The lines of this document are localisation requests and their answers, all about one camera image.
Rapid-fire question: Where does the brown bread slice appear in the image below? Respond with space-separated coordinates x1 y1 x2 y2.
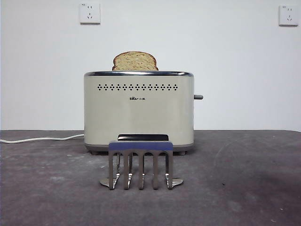
111 51 159 71

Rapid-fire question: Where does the cream and steel toaster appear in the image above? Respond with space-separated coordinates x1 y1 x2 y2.
84 69 195 155

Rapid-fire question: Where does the metal toast rack blue band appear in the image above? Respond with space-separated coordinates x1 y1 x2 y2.
99 140 184 190

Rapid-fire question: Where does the white wall socket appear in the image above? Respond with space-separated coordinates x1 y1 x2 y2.
278 5 299 27
79 2 101 25

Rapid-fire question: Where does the white power cable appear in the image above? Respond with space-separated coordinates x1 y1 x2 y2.
0 133 85 144

